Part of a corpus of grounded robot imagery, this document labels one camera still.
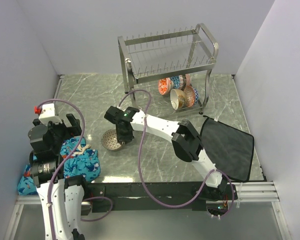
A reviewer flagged brown floral pattern bowl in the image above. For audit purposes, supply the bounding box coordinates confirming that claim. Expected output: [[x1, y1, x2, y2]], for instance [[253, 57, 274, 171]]
[[101, 129, 123, 151]]

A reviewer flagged orange floral pattern bowl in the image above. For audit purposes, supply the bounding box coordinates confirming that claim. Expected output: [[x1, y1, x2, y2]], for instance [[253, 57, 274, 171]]
[[158, 77, 173, 96]]

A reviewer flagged plain white grey bowl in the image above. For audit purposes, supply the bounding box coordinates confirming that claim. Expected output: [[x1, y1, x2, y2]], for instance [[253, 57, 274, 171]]
[[170, 89, 187, 110]]

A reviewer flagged blue triangle pattern bowl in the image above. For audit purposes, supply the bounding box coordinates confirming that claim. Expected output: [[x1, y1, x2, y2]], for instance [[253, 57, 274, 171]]
[[170, 75, 186, 90]]

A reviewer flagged steel two-tier dish rack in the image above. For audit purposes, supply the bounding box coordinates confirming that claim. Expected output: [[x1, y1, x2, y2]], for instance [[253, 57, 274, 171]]
[[117, 23, 220, 115]]

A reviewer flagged red geometric pattern bowl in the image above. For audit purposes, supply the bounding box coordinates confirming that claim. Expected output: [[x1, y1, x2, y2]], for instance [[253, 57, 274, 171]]
[[183, 85, 199, 108]]

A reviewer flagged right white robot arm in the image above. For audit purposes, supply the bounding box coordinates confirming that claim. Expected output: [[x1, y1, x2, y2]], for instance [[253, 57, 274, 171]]
[[104, 106, 227, 200]]

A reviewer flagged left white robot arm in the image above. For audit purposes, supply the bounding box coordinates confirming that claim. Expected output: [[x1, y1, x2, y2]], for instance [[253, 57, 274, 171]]
[[28, 114, 90, 240]]

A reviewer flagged blue shark print cloth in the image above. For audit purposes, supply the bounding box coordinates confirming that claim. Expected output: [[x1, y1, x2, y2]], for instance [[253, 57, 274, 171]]
[[17, 138, 101, 196]]

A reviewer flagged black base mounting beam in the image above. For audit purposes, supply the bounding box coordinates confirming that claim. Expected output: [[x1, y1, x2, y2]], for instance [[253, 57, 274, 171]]
[[83, 180, 238, 213]]

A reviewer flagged black microfibre cloth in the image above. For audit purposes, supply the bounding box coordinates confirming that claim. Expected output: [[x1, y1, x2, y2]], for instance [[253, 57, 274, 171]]
[[200, 115, 255, 183]]

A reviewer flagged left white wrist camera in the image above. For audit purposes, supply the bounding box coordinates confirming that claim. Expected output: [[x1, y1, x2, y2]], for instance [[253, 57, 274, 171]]
[[34, 103, 62, 125]]

